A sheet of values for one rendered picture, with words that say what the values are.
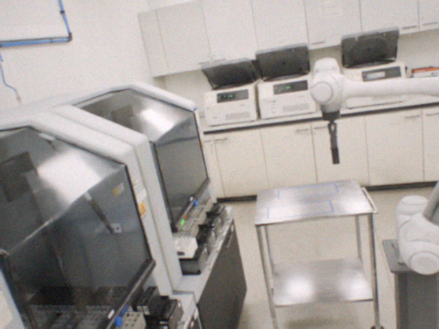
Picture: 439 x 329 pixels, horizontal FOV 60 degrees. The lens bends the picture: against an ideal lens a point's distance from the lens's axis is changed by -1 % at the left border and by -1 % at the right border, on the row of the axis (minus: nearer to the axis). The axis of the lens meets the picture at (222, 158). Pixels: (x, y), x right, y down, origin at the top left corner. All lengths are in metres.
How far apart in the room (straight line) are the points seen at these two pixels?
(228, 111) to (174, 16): 1.18
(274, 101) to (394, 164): 1.34
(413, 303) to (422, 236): 0.49
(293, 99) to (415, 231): 2.51
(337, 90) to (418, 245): 0.65
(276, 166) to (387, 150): 1.11
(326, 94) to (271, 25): 2.77
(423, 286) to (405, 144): 2.31
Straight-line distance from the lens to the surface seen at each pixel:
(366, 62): 4.43
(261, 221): 2.06
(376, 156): 4.08
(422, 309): 2.04
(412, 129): 4.06
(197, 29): 4.28
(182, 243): 1.92
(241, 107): 3.96
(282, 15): 4.12
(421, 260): 1.61
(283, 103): 3.91
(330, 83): 1.41
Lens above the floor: 1.76
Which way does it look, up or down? 17 degrees down
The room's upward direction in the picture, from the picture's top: 11 degrees counter-clockwise
